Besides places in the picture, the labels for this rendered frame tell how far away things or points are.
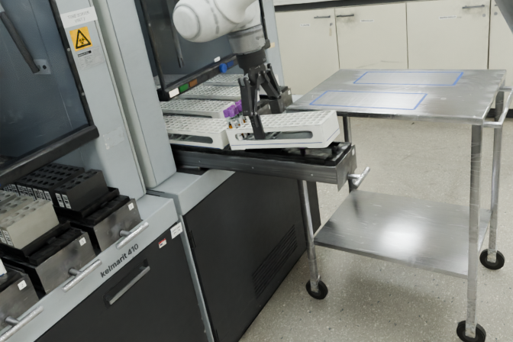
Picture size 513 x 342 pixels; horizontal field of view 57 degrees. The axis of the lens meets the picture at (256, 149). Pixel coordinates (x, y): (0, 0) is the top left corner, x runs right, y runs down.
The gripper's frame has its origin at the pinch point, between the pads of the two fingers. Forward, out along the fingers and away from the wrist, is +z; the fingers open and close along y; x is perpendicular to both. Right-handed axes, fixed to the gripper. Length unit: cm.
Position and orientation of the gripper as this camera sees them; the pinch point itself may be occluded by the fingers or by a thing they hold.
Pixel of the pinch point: (268, 123)
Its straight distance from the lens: 129.2
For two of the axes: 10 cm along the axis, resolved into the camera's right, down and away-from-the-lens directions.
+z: 2.5, 9.1, 3.4
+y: 5.0, -4.2, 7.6
